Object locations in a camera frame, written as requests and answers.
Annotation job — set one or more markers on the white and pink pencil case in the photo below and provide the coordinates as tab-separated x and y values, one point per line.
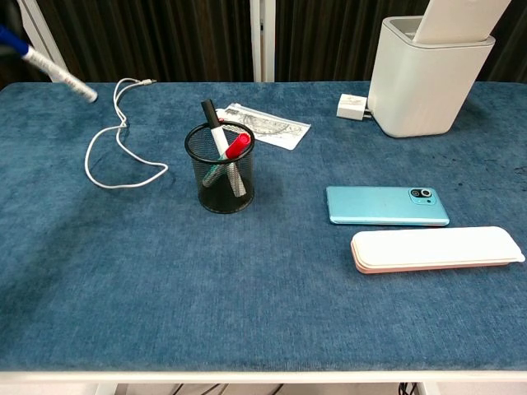
432	247

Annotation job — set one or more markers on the light blue smartphone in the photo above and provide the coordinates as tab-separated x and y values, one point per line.
379	205

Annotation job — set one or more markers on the blue cap white marker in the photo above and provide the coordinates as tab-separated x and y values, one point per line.
62	76

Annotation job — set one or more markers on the blue felt table mat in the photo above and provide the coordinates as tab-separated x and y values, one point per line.
206	288

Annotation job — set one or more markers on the black cap white marker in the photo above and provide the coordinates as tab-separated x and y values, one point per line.
211	113

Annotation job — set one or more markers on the transparent ruler pouch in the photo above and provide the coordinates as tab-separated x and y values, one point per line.
280	131

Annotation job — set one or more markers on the red cap marker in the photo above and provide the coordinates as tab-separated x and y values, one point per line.
239	146

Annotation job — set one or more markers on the white charger plug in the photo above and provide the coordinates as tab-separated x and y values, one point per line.
350	108

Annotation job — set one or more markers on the black pleated curtain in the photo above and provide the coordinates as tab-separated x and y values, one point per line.
325	41
24	78
156	41
510	49

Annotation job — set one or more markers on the black mesh pen holder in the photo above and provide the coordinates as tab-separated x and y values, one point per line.
224	203

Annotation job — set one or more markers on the white frame post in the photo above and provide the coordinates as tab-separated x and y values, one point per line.
41	29
262	41

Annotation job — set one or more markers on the white desktop trash bin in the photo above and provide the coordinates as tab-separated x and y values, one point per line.
420	90

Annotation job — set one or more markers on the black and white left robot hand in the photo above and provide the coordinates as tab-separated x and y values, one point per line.
8	12

